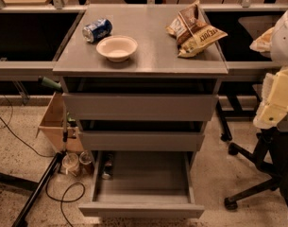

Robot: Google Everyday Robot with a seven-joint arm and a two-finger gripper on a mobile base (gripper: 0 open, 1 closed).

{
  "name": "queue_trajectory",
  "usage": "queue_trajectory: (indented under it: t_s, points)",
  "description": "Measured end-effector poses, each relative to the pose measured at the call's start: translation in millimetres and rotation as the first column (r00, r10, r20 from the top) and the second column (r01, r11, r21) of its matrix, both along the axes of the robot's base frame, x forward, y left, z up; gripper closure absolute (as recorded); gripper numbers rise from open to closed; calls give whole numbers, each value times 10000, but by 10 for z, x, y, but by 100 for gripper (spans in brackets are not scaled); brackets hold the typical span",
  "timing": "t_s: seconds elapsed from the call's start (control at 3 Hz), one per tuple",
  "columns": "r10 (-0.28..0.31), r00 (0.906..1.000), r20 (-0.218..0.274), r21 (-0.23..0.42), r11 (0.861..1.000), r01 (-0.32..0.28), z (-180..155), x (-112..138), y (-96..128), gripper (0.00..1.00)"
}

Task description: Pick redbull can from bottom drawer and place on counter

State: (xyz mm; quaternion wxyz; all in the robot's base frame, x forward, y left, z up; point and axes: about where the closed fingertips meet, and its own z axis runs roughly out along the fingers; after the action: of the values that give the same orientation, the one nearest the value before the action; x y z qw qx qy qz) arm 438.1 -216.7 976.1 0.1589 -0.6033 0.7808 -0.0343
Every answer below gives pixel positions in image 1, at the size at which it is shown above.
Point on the grey bottom drawer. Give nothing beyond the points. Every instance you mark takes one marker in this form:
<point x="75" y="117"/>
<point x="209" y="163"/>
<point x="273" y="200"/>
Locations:
<point x="142" y="184"/>

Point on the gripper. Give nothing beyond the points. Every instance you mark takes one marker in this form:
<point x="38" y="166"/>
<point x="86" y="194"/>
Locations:
<point x="284" y="43"/>

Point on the grey top drawer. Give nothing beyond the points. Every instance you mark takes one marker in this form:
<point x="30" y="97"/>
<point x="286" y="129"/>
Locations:
<point x="146" y="107"/>

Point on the brown yellow chip bag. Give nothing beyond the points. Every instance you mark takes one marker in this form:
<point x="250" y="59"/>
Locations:
<point x="192" y="34"/>

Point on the redbull can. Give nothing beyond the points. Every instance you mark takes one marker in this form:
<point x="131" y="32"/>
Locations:
<point x="107" y="167"/>

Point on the blue pepsi can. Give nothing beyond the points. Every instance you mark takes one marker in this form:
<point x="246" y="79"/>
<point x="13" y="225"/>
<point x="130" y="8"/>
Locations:
<point x="97" y="30"/>

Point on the black tripod stand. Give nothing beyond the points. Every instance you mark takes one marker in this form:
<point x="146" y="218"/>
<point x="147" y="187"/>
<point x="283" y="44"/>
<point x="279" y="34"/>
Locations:
<point x="56" y="161"/>

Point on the grey drawer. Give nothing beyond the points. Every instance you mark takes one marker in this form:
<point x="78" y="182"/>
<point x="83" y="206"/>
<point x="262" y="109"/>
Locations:
<point x="142" y="184"/>
<point x="146" y="107"/>
<point x="141" y="135"/>

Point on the wooden box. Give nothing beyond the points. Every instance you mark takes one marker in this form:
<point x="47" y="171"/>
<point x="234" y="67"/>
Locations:
<point x="51" y="127"/>

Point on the grey middle drawer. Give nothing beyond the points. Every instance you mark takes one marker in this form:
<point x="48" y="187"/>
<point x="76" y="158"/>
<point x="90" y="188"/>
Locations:
<point x="141" y="135"/>

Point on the green handle tool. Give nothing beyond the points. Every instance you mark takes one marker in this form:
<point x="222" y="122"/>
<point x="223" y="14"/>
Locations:
<point x="44" y="81"/>

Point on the clear plastic cup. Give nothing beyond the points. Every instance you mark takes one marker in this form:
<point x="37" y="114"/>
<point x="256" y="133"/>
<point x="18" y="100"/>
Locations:
<point x="71" y="165"/>

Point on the grey desk frame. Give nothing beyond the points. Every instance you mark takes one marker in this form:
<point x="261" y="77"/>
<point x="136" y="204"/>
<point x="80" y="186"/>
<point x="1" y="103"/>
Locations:
<point x="24" y="68"/>

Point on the plastic cup with brown drink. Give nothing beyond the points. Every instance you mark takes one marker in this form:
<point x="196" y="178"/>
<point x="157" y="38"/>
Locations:
<point x="86" y="161"/>

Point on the black office chair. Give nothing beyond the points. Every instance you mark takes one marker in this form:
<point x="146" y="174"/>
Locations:
<point x="270" y="155"/>

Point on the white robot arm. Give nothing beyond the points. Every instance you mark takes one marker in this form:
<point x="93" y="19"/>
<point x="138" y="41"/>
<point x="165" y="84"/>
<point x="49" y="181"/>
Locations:
<point x="275" y="41"/>

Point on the grey drawer cabinet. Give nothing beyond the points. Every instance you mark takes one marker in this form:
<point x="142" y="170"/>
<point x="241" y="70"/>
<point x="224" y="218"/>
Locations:
<point x="141" y="85"/>

